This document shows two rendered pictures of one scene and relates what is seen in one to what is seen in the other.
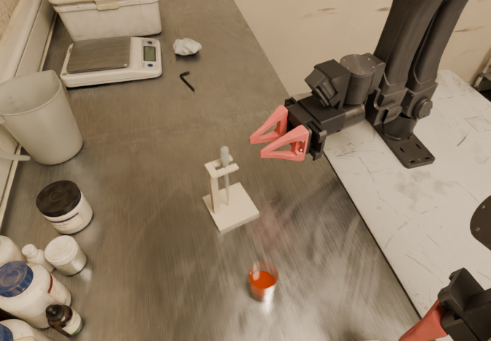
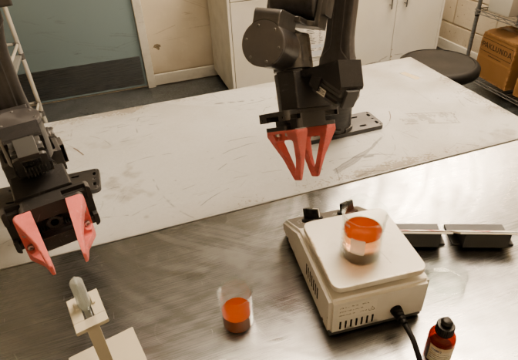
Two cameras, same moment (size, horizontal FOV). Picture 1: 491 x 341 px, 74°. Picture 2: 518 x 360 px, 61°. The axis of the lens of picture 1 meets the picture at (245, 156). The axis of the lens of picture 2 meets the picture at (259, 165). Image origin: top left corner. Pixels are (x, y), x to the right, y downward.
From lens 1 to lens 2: 0.38 m
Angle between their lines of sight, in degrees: 67
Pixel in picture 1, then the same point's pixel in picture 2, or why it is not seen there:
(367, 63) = (20, 112)
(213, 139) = not seen: outside the picture
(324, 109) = (46, 178)
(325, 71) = (21, 135)
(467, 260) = (208, 172)
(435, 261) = (208, 189)
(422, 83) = not seen: hidden behind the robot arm
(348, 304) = (250, 247)
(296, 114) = (42, 203)
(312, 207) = (132, 272)
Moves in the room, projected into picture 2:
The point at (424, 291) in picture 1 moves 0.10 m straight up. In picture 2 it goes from (236, 200) to (231, 152)
